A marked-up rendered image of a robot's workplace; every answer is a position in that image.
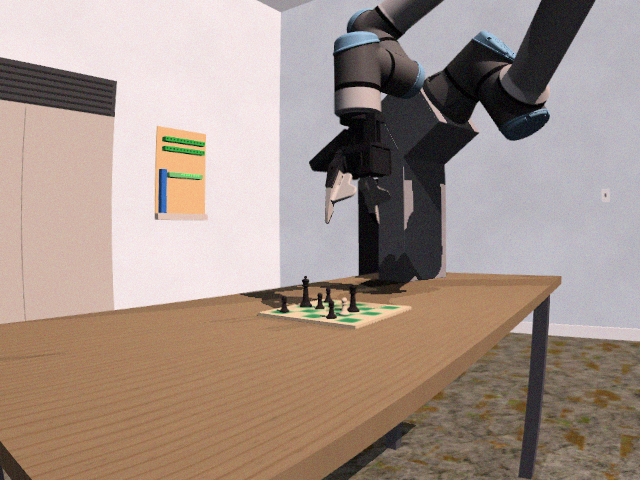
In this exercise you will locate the green and cream chessboard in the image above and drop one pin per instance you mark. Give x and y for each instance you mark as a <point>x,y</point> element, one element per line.
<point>369,313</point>

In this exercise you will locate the white pawn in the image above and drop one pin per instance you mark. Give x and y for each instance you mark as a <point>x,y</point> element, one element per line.
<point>344,311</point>

